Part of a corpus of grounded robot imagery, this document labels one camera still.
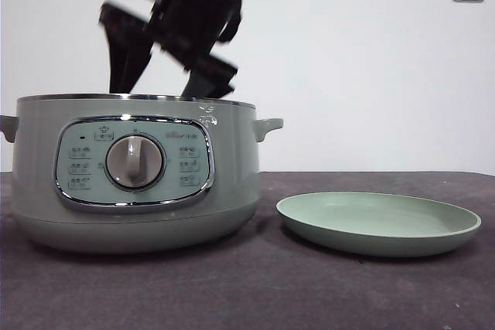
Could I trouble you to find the pale green electric steamer pot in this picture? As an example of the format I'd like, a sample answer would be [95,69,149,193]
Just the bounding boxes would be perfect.
[0,93,284,255]

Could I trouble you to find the pale green round plate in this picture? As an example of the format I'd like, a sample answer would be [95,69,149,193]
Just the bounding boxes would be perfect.
[275,190,483,258]

